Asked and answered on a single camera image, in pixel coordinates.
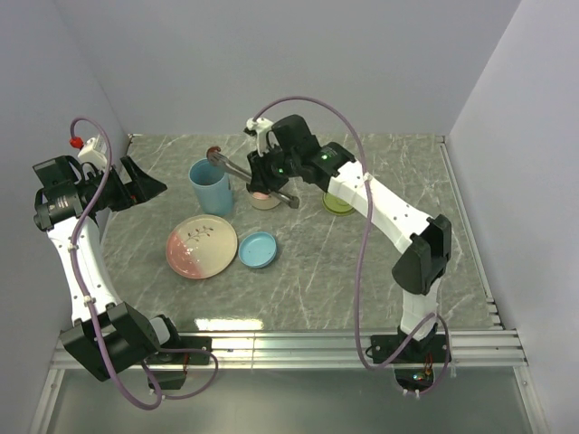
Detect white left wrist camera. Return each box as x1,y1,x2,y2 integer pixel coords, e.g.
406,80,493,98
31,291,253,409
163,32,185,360
69,136,108,170

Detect purple toy octopus tentacle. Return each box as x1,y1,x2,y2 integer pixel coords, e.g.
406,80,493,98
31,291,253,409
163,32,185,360
206,146,221,165

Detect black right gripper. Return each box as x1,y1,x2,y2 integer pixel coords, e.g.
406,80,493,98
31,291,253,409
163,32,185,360
246,143,299,197

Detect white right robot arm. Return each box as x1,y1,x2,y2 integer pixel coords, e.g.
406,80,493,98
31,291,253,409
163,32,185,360
244,115,451,362

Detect aluminium mounting rail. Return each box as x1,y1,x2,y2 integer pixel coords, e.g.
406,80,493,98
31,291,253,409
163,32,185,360
182,330,527,370

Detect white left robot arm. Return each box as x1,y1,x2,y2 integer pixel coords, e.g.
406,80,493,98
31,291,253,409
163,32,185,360
33,156,184,382

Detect beige steel bowl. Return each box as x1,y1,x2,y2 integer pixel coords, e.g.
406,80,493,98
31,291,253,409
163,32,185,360
246,184,280,211

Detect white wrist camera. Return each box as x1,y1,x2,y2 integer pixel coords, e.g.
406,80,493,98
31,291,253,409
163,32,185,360
69,136,108,170
244,118,273,156

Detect pink and cream plate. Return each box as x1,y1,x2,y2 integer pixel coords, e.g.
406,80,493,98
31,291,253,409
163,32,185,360
166,214,238,279

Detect green round lid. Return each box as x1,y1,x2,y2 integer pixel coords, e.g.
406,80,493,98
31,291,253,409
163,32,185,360
322,193,356,216

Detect steel food tongs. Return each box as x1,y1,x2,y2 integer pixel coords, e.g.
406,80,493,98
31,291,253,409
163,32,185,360
209,154,299,209

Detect tall blue lunch container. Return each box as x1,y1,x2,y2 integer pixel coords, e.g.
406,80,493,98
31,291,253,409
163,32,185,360
188,158,233,217

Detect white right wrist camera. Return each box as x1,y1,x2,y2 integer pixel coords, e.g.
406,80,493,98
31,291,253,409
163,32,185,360
244,118,273,156

